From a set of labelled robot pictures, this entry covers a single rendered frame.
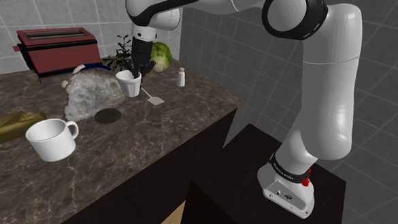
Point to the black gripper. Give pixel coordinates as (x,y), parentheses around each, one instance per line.
(141,50)

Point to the small white ribbed cup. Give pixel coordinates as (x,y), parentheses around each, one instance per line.
(130,87)

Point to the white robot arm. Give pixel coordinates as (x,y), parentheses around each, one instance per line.
(324,87)

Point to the dark green potted plant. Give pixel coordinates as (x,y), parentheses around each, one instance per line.
(121,58)

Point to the green cabbage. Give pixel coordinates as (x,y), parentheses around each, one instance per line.
(162,56)

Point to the white spatula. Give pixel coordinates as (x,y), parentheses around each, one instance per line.
(155,99)

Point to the white salt shaker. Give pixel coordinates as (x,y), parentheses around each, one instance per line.
(181,78)

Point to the grey rock shaped lump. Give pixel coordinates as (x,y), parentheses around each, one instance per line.
(92,93)

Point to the dark round coaster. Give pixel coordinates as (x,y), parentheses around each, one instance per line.
(107,115)

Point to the red toaster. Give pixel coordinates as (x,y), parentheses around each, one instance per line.
(61,51)

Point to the large white mug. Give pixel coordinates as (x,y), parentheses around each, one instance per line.
(52,141)

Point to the golden yellow box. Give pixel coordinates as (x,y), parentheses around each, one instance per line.
(7,126)

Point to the dark robot stand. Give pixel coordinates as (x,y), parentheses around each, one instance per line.
(234,186)

